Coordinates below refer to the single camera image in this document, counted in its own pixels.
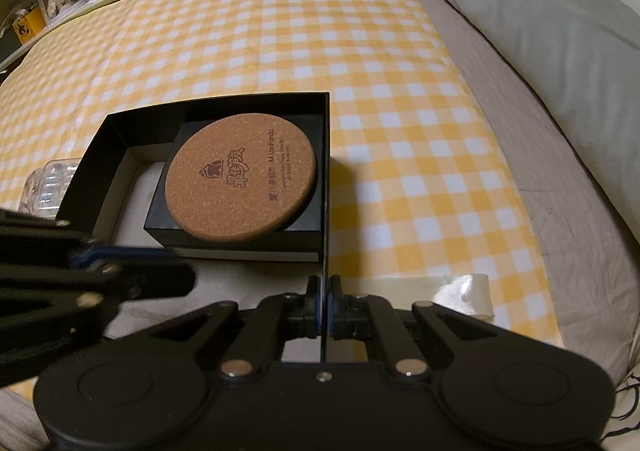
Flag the round cork coaster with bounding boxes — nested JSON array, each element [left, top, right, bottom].
[[165, 113, 317, 243]]

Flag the beige bed sheet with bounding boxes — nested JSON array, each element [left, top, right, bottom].
[[418, 0, 639, 383]]

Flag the yellow checkered cloth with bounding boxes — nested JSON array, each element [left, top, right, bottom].
[[0, 0, 564, 401]]

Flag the small black box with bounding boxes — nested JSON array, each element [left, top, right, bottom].
[[144, 113, 328, 263]]

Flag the clear plastic pill pack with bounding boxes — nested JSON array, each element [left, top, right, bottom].
[[18, 158, 80, 219]]

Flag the large black box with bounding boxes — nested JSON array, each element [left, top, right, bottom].
[[58, 92, 330, 337]]

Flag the yellow box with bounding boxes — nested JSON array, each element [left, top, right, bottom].
[[12, 4, 46, 44]]

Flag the grey pillow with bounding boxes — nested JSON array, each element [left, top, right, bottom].
[[447, 0, 639, 233]]

